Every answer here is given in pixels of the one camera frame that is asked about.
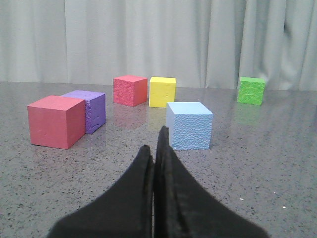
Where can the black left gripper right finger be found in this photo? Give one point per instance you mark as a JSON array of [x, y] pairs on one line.
[[184, 209]]

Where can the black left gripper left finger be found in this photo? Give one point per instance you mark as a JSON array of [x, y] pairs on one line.
[[123, 211]]

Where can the light blue foam cube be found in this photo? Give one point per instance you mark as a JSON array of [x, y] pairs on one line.
[[190, 125]]

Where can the purple foam cube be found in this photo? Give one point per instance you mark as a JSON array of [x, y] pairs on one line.
[[95, 108]]

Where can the red foam cube near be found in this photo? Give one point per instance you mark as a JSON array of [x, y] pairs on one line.
[[56, 121]]

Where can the red foam cube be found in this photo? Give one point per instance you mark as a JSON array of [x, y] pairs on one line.
[[130, 90], [56, 121]]

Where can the yellow foam cube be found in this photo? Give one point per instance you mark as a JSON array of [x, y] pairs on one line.
[[162, 90]]

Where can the red foam cube far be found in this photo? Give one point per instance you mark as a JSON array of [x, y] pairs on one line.
[[130, 90]]

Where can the green foam cube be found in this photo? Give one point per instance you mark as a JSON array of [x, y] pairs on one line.
[[251, 90]]

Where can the grey curtain backdrop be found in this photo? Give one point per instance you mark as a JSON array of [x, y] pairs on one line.
[[202, 43]]

